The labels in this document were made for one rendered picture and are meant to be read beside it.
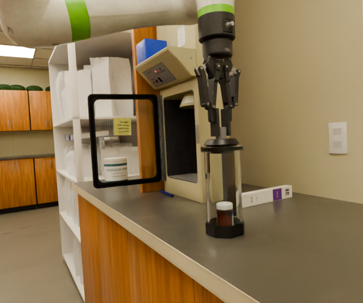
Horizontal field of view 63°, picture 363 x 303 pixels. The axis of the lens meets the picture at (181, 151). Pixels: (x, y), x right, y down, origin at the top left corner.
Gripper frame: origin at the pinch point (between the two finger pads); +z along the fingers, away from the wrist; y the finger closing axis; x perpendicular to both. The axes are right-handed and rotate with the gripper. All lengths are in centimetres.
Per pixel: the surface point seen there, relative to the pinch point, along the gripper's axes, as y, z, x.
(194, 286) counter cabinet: -13.5, 36.7, -5.7
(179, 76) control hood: 10.3, -19.4, 37.2
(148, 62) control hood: 3, -26, 49
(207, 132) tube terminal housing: 17.3, 2.4, 30.7
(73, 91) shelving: -7, -29, 147
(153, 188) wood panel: 11, 28, 68
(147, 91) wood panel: 10, -18, 68
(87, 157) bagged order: 3, 17, 168
